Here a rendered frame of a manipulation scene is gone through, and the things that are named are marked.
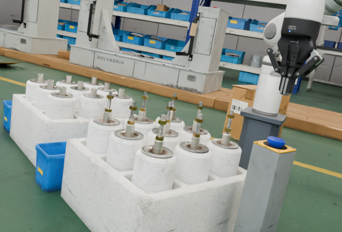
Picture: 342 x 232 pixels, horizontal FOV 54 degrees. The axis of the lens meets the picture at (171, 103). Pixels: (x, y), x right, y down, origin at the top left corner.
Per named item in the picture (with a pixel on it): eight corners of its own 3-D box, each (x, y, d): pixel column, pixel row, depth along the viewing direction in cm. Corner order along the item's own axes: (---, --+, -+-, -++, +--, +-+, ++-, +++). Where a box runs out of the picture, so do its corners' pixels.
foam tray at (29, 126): (94, 131, 166) (99, 95, 162) (138, 162, 137) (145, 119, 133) (9, 135, 141) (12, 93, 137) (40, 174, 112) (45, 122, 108)
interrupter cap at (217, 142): (231, 141, 97) (232, 139, 97) (243, 151, 90) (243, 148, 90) (207, 139, 95) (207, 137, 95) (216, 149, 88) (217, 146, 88)
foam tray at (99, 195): (162, 177, 126) (170, 131, 122) (245, 234, 97) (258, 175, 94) (59, 196, 100) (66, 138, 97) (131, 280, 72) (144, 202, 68)
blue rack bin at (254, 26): (254, 33, 568) (257, 20, 564) (277, 36, 553) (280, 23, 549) (247, 30, 524) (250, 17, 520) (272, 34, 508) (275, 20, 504)
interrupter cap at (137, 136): (107, 134, 85) (108, 132, 85) (126, 129, 91) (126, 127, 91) (131, 143, 81) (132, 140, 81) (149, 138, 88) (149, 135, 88)
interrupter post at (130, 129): (122, 135, 86) (123, 123, 85) (127, 134, 88) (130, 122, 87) (129, 138, 85) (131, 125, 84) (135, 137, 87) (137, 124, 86)
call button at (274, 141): (272, 143, 79) (274, 135, 79) (287, 149, 76) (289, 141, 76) (262, 145, 76) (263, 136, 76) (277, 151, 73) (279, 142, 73)
